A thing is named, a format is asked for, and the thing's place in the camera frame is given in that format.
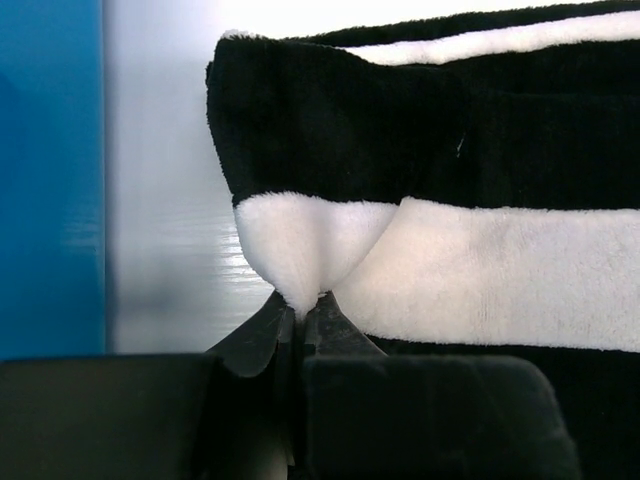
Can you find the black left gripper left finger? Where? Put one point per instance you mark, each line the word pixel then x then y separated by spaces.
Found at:
pixel 248 350

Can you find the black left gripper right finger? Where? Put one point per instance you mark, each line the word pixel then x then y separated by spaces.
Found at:
pixel 326 331

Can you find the black white striped towel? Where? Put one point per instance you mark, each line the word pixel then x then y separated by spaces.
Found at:
pixel 462 183

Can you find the blue kids suitcase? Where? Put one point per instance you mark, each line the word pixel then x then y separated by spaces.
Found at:
pixel 52 179

